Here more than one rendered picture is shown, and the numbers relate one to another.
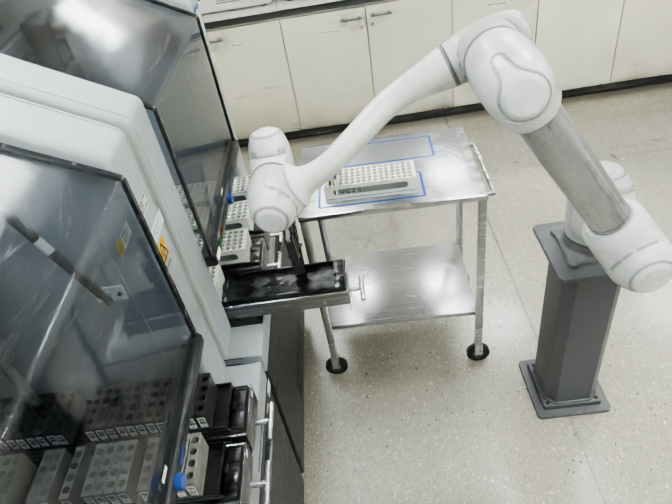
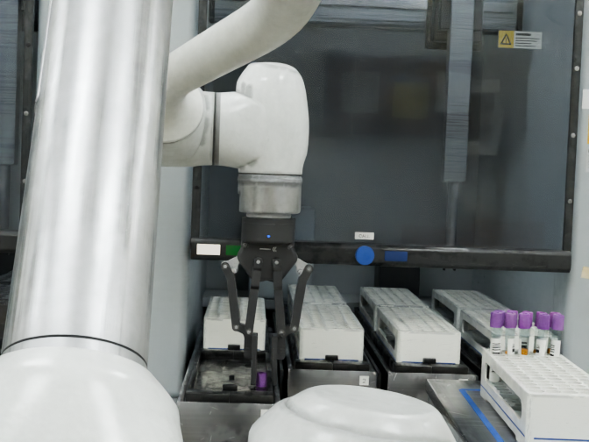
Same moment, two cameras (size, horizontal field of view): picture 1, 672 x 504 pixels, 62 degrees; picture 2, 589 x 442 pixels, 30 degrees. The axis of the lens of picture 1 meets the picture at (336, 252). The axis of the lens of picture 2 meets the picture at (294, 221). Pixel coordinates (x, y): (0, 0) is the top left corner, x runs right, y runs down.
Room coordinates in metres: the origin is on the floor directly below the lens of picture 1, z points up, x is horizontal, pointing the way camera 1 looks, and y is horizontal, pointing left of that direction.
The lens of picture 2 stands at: (1.07, -1.42, 1.12)
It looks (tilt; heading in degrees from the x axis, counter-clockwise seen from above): 3 degrees down; 83
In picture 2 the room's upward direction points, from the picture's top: 2 degrees clockwise
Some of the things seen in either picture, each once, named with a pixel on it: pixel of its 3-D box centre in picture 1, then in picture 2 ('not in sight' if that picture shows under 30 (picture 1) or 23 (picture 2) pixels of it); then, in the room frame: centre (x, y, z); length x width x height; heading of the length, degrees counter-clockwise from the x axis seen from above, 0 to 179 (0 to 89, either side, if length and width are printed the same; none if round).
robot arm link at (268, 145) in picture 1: (271, 161); (262, 117); (1.20, 0.11, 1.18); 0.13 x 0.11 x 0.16; 177
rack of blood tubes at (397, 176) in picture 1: (369, 181); (542, 395); (1.53, -0.15, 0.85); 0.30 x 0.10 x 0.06; 83
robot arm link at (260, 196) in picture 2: not in sight; (269, 196); (1.22, 0.11, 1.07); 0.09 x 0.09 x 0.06
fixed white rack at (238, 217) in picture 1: (207, 222); (415, 337); (1.50, 0.39, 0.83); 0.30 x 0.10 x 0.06; 85
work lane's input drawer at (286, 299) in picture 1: (237, 296); (232, 375); (1.19, 0.30, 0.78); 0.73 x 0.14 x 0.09; 85
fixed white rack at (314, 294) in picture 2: not in sight; (315, 309); (1.37, 0.72, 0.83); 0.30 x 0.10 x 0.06; 85
